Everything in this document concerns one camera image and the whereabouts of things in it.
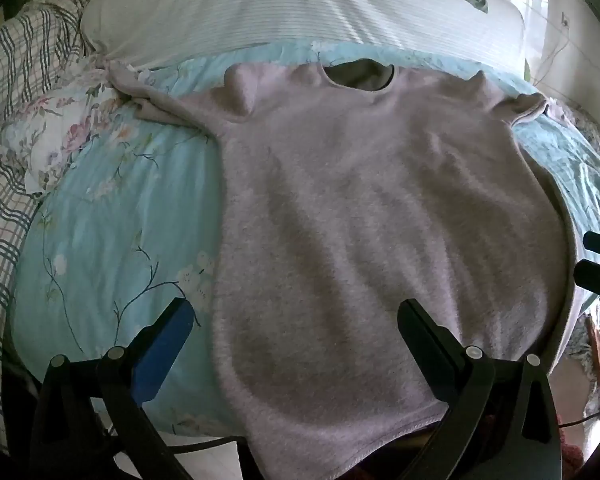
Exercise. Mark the white floral pillowcase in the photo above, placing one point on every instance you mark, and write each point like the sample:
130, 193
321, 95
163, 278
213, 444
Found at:
65, 125

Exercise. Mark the white striped mattress cover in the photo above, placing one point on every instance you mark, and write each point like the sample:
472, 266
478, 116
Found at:
280, 5

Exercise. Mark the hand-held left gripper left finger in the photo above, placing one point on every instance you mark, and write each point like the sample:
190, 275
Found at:
164, 352

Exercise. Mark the pink knit sweater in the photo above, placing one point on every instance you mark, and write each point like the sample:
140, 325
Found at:
355, 210

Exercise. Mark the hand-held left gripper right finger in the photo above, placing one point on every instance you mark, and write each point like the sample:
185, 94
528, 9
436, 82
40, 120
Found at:
424, 345

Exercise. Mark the plaid bed sheet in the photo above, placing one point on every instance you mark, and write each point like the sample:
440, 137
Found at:
10, 90

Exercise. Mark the light blue floral quilt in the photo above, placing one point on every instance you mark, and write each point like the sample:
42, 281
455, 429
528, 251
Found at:
120, 220

